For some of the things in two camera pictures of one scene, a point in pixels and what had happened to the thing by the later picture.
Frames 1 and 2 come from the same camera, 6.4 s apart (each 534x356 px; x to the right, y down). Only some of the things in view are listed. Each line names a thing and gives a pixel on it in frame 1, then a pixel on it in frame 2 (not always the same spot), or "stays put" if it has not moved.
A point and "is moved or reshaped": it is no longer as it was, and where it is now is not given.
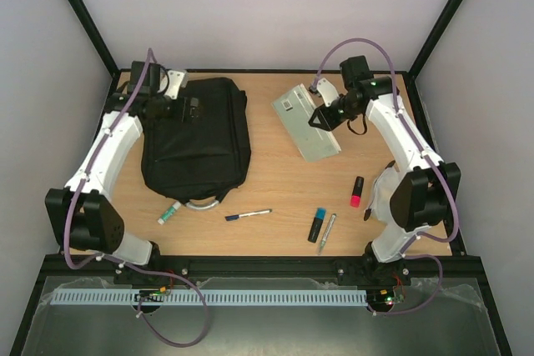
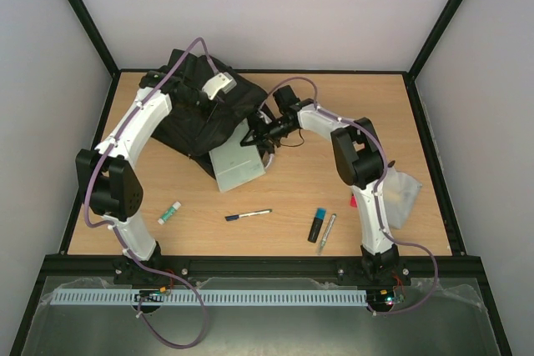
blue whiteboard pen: (247, 214) stays put
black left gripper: (180, 115) → (213, 107)
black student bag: (207, 157) is moved or reshaped
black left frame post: (80, 12) stays put
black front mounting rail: (450, 266) stays put
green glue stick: (168, 213) stays put
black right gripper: (330, 114) → (259, 132)
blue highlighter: (316, 225) stays put
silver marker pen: (327, 233) stays put
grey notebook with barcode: (295, 107) → (234, 164)
